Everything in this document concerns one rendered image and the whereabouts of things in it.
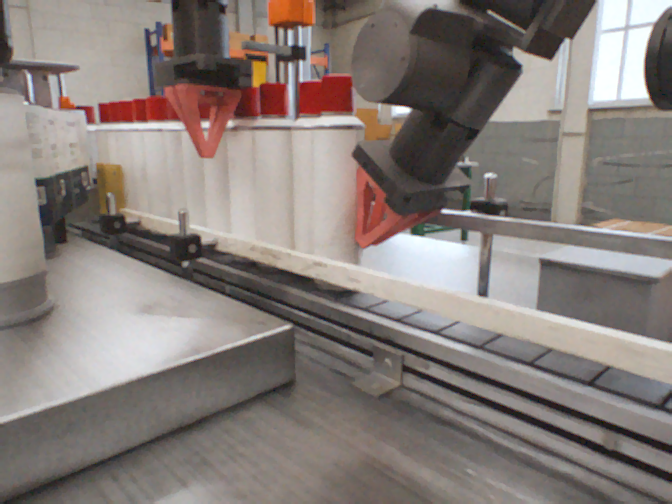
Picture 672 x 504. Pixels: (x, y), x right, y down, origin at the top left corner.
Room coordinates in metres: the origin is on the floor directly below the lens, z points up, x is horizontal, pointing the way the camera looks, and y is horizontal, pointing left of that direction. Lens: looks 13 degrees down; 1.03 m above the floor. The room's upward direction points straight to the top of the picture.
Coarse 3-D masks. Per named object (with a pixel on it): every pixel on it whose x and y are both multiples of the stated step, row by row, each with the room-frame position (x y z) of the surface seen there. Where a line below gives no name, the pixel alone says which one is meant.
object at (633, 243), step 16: (432, 224) 0.47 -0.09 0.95; (448, 224) 0.46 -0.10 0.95; (464, 224) 0.45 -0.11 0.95; (480, 224) 0.44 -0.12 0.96; (496, 224) 0.43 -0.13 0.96; (512, 224) 0.42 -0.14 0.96; (528, 224) 0.41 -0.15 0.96; (544, 224) 0.40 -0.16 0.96; (560, 224) 0.40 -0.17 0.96; (544, 240) 0.40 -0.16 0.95; (560, 240) 0.39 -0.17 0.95; (576, 240) 0.38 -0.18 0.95; (592, 240) 0.37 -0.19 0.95; (608, 240) 0.36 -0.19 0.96; (624, 240) 0.36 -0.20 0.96; (640, 240) 0.35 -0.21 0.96; (656, 240) 0.34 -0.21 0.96; (656, 256) 0.34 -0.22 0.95
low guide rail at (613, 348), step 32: (160, 224) 0.71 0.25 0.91; (256, 256) 0.54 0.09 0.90; (288, 256) 0.50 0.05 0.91; (352, 288) 0.44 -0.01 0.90; (384, 288) 0.41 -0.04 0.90; (416, 288) 0.39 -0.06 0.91; (480, 320) 0.35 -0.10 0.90; (512, 320) 0.33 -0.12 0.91; (544, 320) 0.31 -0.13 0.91; (576, 320) 0.31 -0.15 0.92; (576, 352) 0.30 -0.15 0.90; (608, 352) 0.28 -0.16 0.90; (640, 352) 0.27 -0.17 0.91
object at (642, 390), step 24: (168, 240) 0.73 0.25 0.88; (240, 264) 0.59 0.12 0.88; (312, 288) 0.49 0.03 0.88; (384, 312) 0.42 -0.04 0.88; (408, 312) 0.42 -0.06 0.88; (456, 336) 0.37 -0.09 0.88; (480, 336) 0.37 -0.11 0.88; (504, 336) 0.37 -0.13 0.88; (528, 360) 0.32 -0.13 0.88; (552, 360) 0.33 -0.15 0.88; (576, 360) 0.33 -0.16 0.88; (600, 384) 0.29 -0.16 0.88; (624, 384) 0.29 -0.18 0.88; (648, 384) 0.29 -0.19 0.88
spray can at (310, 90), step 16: (320, 80) 0.54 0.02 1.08; (304, 96) 0.54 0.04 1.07; (320, 96) 0.54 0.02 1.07; (304, 112) 0.54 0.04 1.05; (320, 112) 0.54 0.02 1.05; (304, 128) 0.53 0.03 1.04; (304, 144) 0.53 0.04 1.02; (304, 160) 0.53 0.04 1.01; (304, 176) 0.53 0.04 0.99; (304, 192) 0.53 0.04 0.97; (304, 208) 0.53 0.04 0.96; (304, 224) 0.53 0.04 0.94; (304, 240) 0.53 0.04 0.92
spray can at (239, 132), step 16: (256, 96) 0.60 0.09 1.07; (240, 112) 0.60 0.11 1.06; (256, 112) 0.60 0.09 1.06; (240, 128) 0.59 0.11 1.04; (240, 144) 0.59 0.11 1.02; (240, 160) 0.59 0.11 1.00; (240, 176) 0.59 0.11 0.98; (240, 192) 0.59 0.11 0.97; (240, 208) 0.59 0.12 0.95; (240, 224) 0.59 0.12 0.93; (240, 256) 0.59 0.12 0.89
